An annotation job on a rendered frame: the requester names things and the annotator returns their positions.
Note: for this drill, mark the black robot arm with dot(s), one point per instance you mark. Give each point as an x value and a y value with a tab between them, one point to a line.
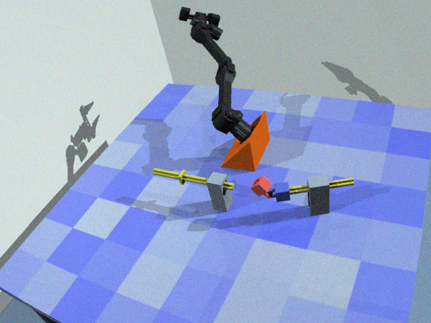
224	118

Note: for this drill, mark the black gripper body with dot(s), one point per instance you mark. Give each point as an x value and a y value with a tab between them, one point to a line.
184	16

